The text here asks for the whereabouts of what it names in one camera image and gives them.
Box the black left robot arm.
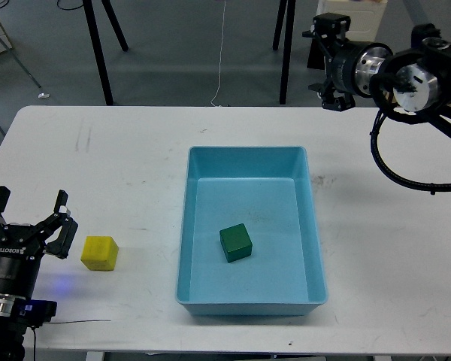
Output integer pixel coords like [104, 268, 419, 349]
[0, 186, 78, 360]

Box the black trestle leg left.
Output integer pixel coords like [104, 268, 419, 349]
[82, 0, 129, 106]

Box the yellow cube block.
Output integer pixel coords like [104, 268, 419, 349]
[80, 235, 119, 272]

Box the green cube block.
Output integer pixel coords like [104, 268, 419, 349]
[219, 223, 253, 263]

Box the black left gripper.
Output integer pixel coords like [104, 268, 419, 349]
[0, 186, 78, 297]

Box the light blue plastic bin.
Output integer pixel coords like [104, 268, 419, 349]
[176, 147, 328, 316]

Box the black storage box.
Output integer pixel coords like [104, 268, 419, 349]
[307, 38, 325, 71]

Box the black trestle leg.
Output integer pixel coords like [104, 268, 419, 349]
[272, 0, 296, 105]
[82, 0, 129, 106]

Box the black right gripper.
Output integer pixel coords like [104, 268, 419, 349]
[302, 13, 371, 112]

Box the white hanging cable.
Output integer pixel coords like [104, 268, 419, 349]
[210, 0, 227, 108]

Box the black trestle leg right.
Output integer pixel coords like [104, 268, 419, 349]
[272, 0, 296, 105]

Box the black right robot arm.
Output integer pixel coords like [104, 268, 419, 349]
[303, 13, 451, 139]

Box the white storage box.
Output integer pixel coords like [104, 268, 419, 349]
[316, 0, 388, 41]

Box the thin grey wire on table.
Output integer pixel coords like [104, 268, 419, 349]
[41, 319, 112, 325]

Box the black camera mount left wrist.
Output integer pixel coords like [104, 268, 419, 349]
[16, 299, 57, 327]

